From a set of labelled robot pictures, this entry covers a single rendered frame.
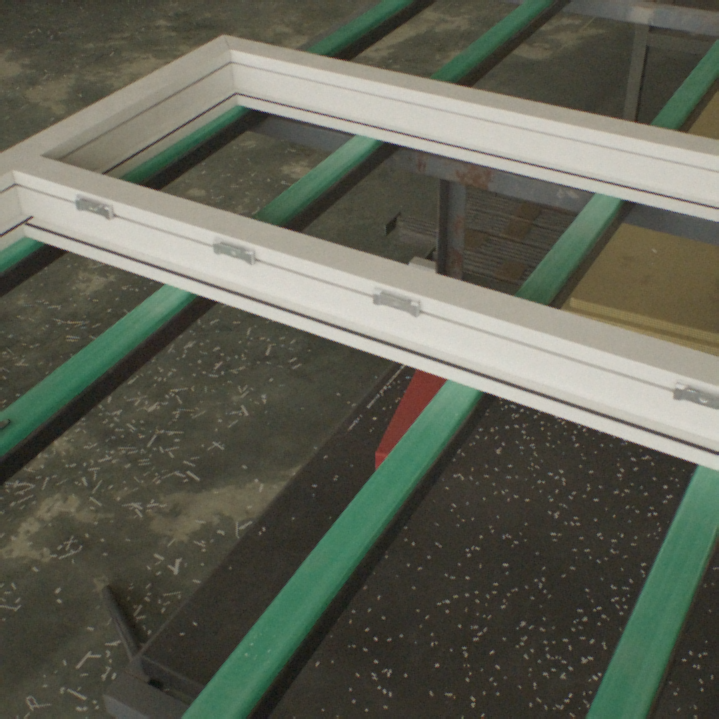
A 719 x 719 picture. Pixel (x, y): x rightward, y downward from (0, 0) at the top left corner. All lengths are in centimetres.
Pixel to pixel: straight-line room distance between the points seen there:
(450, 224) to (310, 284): 53
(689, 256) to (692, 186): 37
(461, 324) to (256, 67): 67
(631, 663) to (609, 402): 27
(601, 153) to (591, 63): 274
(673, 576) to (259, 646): 32
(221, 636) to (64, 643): 83
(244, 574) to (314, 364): 129
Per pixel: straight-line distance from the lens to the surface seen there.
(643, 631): 83
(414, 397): 137
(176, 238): 116
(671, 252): 169
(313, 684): 112
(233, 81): 159
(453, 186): 154
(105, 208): 120
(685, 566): 88
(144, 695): 117
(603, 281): 160
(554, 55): 413
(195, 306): 117
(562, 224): 236
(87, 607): 201
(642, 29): 261
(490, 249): 225
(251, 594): 120
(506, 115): 138
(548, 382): 100
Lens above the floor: 150
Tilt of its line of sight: 36 degrees down
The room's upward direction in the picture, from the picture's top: 1 degrees counter-clockwise
